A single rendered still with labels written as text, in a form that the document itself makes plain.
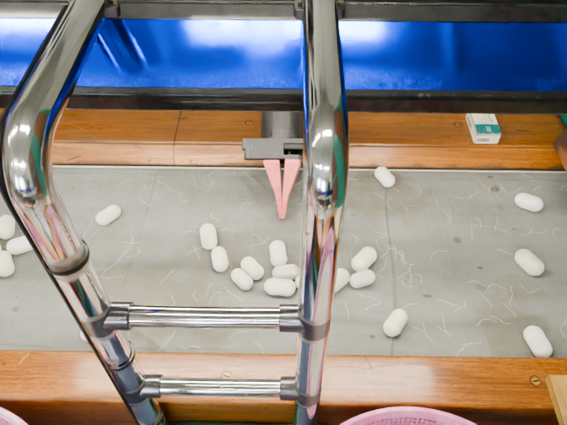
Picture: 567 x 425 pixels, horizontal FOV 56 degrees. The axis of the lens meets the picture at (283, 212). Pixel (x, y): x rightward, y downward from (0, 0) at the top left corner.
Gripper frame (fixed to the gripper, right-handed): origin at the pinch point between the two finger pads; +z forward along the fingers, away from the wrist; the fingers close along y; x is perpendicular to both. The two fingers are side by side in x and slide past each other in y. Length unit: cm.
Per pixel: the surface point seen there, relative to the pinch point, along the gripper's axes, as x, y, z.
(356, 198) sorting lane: 4.3, 10.2, -2.1
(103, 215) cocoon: -0.6, -23.2, 0.7
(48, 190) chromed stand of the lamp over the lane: -42.8, -11.0, 0.0
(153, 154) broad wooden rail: 7.7, -19.0, -8.4
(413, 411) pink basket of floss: -17.2, 13.2, 19.7
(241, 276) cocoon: -6.2, -4.6, 7.8
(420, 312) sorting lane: -6.9, 16.4, 11.7
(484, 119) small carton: 8.5, 29.3, -14.1
